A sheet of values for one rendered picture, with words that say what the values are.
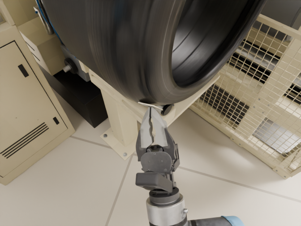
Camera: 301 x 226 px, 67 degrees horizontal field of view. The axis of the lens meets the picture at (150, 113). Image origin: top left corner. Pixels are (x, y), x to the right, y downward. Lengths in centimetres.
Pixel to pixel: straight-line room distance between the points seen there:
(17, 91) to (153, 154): 91
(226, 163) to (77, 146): 104
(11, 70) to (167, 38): 93
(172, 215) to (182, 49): 55
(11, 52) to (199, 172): 124
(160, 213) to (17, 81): 95
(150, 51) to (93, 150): 134
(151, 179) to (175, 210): 12
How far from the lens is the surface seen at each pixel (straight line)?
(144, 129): 51
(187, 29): 89
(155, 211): 54
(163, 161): 51
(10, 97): 129
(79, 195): 158
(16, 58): 119
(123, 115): 131
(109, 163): 160
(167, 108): 68
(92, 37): 41
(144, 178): 45
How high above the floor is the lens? 147
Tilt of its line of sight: 56 degrees down
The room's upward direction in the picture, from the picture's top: straight up
